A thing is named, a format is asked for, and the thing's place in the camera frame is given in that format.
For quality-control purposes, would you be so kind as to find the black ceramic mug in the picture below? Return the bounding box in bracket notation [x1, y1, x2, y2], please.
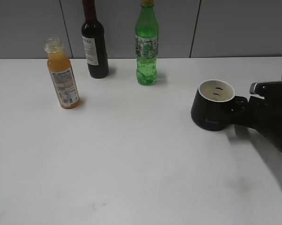
[191, 80, 236, 131]

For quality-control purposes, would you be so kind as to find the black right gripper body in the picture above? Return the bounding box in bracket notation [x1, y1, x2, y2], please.
[237, 93, 282, 153]

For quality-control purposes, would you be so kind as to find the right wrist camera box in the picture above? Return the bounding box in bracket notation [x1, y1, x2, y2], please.
[249, 81, 282, 97]

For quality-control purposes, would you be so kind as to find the green plastic soda bottle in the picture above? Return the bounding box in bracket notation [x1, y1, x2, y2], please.
[135, 0, 160, 86]

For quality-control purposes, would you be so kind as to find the orange juice bottle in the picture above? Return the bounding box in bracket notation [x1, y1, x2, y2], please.
[44, 37, 80, 109]

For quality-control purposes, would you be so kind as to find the dark red wine bottle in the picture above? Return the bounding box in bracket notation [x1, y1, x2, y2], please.
[81, 0, 109, 79]

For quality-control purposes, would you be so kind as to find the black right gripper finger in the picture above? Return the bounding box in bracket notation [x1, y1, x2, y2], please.
[232, 96, 248, 110]
[229, 109, 243, 125]

